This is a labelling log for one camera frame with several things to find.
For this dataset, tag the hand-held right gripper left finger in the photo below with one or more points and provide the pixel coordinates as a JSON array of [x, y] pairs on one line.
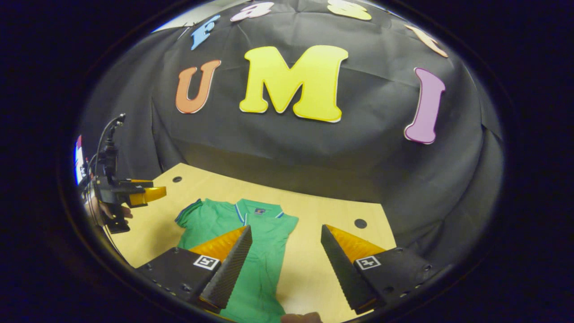
[[228, 273]]

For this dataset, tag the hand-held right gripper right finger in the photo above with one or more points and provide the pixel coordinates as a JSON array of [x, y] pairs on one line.
[[343, 278]]

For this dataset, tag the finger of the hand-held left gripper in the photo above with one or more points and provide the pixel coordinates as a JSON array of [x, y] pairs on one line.
[[148, 196], [139, 182]]

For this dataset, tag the green T-shirt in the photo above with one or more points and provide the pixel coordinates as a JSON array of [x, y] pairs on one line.
[[264, 269]]

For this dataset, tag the bright white panel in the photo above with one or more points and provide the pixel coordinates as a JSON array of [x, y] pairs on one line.
[[79, 157]]

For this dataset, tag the black backdrop cloth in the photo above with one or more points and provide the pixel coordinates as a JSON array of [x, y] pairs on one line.
[[358, 157]]

